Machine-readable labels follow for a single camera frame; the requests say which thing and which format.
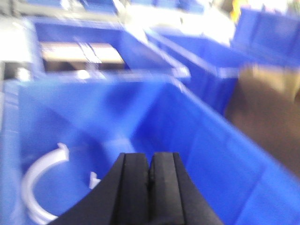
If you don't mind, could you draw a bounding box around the blue bin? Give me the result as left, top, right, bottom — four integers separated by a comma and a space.
231, 7, 300, 67
27, 17, 191, 81

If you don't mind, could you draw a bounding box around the white PVC pipe clamp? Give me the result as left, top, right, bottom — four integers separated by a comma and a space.
21, 142, 101, 225

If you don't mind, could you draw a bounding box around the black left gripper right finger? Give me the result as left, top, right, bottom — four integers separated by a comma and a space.
149, 152, 223, 225

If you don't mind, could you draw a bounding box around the blue plastic crate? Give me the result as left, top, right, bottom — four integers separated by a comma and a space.
0, 77, 300, 225

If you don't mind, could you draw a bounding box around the blue bin behind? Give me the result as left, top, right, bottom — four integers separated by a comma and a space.
27, 17, 191, 81

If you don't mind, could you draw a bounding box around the brown cardboard box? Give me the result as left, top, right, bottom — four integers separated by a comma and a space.
225, 64, 300, 176

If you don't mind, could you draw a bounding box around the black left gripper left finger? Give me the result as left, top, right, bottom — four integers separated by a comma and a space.
50, 153, 150, 225

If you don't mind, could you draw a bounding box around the blue bin far right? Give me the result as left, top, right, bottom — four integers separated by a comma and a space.
231, 7, 300, 67

